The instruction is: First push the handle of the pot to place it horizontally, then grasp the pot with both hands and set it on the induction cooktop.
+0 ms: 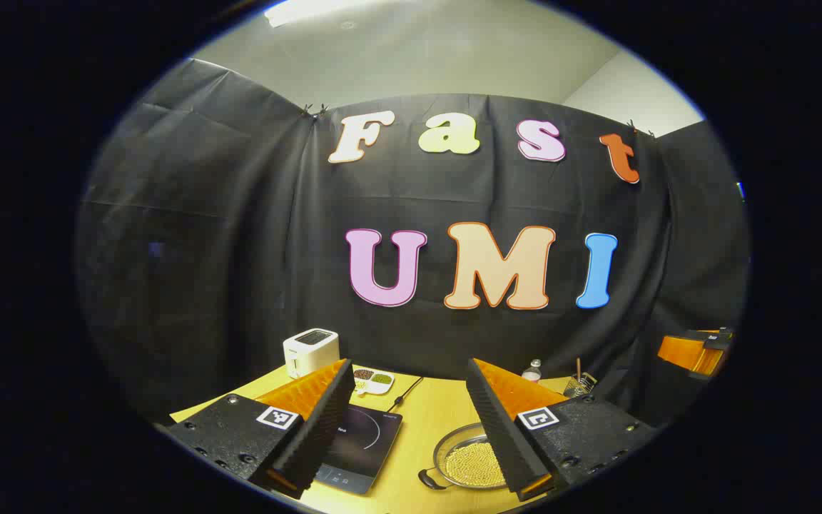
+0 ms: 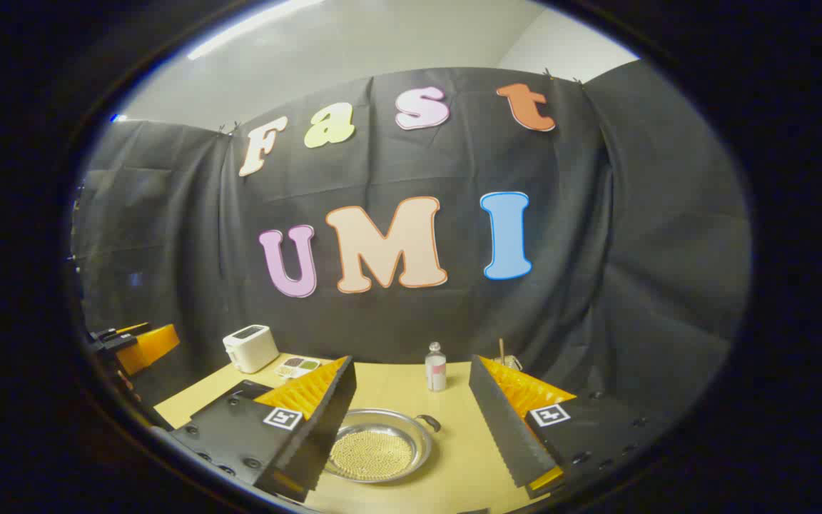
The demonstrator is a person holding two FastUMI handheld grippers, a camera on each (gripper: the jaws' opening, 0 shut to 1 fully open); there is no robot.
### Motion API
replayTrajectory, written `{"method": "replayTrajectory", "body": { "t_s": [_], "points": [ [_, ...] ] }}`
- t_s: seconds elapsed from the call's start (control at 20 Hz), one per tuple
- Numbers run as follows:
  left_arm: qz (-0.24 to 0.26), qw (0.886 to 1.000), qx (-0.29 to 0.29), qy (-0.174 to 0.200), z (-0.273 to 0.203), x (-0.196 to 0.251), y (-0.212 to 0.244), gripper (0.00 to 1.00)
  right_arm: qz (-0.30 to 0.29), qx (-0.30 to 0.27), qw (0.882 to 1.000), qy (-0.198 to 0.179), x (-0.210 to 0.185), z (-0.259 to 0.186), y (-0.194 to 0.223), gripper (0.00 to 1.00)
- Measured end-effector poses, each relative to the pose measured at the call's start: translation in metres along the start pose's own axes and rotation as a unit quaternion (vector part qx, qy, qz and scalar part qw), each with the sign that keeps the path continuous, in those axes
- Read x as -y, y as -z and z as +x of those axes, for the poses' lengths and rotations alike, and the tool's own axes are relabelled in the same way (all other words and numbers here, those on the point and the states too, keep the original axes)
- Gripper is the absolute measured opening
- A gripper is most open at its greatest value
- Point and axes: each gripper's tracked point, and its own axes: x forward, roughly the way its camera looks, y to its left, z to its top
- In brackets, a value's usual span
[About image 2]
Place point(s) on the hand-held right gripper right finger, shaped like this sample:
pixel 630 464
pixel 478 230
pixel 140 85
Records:
pixel 500 421

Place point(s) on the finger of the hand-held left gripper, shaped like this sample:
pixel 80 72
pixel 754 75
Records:
pixel 154 346

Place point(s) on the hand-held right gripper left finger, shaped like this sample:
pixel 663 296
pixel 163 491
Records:
pixel 325 421

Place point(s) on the divided dish of beans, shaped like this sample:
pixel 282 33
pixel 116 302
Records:
pixel 297 366

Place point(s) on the wooden chopstick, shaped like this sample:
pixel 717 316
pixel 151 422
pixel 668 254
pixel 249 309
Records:
pixel 502 350

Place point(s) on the clear bottle with pink label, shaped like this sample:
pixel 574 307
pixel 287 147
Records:
pixel 436 375

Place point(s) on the white toaster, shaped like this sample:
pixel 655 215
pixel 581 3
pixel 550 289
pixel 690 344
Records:
pixel 250 350

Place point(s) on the black backdrop cloth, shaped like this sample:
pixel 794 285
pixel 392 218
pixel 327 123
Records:
pixel 596 214

